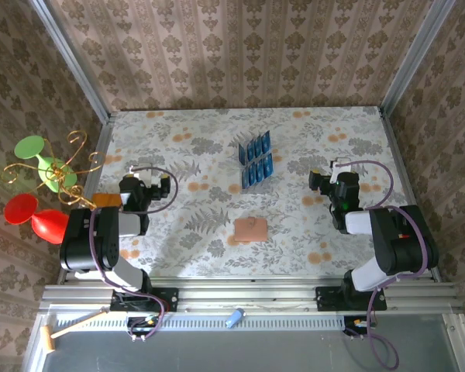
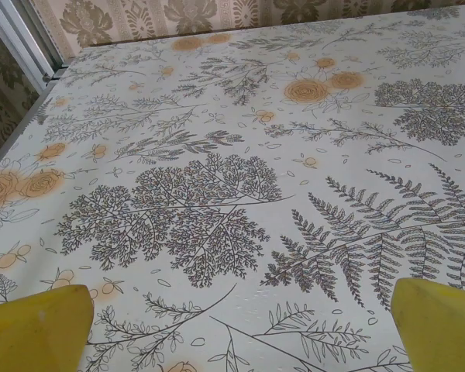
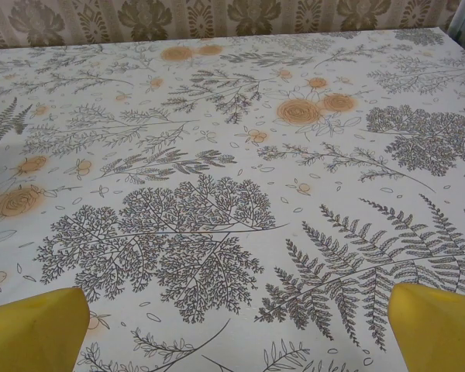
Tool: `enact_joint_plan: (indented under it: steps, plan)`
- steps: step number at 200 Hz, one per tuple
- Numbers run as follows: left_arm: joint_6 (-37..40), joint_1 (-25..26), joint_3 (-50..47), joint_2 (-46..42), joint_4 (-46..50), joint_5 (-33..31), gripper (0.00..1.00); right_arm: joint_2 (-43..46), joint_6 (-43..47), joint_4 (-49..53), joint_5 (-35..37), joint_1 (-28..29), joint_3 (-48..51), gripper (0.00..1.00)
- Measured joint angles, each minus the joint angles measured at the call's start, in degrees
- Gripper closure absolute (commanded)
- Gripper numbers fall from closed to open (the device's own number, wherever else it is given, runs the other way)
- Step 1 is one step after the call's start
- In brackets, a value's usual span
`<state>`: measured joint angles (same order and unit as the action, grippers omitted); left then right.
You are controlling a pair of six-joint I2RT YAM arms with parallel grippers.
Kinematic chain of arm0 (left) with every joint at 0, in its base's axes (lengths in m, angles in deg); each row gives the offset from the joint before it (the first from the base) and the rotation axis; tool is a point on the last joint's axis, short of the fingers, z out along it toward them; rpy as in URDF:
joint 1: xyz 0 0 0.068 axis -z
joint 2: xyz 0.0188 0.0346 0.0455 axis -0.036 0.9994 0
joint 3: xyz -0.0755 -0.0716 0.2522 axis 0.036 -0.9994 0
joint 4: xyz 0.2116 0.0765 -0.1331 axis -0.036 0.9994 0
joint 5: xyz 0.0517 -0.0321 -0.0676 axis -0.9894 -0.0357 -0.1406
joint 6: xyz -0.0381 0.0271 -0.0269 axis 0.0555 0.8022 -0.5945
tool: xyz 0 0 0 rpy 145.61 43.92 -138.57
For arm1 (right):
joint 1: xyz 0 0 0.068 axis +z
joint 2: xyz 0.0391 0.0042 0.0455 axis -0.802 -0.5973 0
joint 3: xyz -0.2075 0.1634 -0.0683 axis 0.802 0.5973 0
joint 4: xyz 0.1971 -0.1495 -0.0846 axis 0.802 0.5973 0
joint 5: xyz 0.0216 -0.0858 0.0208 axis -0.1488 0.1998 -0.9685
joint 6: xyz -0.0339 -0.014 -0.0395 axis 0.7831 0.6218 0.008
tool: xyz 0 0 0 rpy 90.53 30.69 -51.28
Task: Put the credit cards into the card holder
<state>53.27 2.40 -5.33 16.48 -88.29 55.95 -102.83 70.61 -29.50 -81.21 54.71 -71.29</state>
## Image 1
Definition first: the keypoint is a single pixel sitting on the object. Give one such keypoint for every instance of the pink leather card holder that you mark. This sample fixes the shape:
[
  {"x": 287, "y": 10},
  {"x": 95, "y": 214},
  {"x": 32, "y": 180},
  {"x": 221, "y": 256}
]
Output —
[{"x": 252, "y": 232}]

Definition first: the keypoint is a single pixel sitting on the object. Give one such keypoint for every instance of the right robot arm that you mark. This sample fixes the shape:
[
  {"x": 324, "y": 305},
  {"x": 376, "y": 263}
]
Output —
[{"x": 395, "y": 240}]

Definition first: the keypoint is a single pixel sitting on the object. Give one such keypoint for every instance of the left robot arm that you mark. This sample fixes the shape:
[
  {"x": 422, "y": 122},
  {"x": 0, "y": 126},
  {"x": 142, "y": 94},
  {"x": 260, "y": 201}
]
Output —
[{"x": 89, "y": 240}]

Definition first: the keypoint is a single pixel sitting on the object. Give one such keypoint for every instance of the clear acrylic card stand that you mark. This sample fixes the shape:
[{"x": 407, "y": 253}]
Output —
[{"x": 273, "y": 149}]

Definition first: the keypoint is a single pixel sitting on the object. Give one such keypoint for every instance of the orange wooden board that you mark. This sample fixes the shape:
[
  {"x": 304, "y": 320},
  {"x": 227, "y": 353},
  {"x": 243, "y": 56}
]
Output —
[{"x": 108, "y": 199}]

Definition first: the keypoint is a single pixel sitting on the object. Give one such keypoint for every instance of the green plastic goblet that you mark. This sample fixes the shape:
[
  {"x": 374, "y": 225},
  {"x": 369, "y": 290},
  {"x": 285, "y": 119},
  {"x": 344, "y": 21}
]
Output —
[{"x": 30, "y": 147}]

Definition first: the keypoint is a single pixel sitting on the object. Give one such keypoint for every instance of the red plastic goblet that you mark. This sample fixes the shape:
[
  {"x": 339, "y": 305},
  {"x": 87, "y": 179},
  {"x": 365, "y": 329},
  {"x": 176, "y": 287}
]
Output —
[{"x": 19, "y": 208}]

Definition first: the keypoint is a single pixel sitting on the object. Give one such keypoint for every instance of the black power connector block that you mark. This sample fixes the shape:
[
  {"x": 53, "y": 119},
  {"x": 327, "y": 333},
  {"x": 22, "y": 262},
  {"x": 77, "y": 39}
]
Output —
[
  {"x": 356, "y": 325},
  {"x": 141, "y": 325}
]

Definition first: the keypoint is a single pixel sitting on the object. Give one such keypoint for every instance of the light blue plastic tube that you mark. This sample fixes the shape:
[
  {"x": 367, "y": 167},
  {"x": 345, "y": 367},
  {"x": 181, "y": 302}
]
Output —
[{"x": 234, "y": 318}]

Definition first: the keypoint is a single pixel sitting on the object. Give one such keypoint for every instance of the wooden mallet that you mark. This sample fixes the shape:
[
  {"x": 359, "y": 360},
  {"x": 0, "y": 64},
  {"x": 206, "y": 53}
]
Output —
[{"x": 47, "y": 339}]

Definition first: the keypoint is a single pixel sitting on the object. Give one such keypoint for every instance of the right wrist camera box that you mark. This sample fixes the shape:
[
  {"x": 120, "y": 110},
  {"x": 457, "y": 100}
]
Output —
[{"x": 348, "y": 182}]

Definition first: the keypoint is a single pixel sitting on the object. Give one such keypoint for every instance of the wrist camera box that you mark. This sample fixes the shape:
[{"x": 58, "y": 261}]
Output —
[
  {"x": 348, "y": 182},
  {"x": 161, "y": 188}
]

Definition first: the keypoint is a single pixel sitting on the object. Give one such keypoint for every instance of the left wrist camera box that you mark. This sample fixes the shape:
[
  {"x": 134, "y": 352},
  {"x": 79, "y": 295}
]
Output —
[{"x": 161, "y": 188}]

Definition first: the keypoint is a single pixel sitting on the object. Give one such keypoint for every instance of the aluminium table side rail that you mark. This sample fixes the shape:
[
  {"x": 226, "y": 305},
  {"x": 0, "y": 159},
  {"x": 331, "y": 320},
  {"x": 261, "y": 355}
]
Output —
[
  {"x": 105, "y": 133},
  {"x": 397, "y": 155}
]

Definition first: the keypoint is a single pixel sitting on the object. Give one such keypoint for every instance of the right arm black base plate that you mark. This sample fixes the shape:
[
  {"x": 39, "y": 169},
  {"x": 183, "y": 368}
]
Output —
[{"x": 327, "y": 298}]

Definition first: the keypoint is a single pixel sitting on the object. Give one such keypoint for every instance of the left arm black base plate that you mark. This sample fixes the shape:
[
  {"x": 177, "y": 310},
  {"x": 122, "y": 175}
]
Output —
[{"x": 166, "y": 298}]

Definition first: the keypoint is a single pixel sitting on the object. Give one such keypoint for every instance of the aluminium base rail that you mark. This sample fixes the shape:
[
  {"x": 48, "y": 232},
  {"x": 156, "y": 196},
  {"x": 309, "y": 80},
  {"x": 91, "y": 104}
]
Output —
[{"x": 255, "y": 294}]

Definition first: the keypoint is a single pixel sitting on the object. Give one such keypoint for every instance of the aluminium frame post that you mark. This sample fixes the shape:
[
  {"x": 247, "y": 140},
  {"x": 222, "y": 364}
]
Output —
[
  {"x": 415, "y": 54},
  {"x": 74, "y": 66}
]

